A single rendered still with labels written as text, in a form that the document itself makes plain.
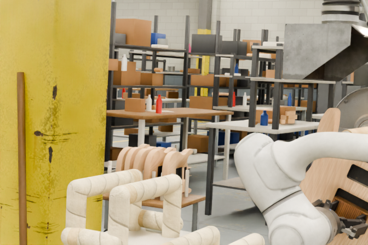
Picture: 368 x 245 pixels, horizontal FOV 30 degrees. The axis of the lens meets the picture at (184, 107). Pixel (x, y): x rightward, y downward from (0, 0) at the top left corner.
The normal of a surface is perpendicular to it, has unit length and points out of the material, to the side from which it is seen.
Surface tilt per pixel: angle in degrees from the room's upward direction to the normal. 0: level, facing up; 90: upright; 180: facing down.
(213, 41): 90
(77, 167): 90
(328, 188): 90
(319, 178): 90
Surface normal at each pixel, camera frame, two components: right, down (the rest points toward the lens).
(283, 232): -0.47, -0.13
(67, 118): 0.85, 0.07
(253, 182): -0.68, 0.17
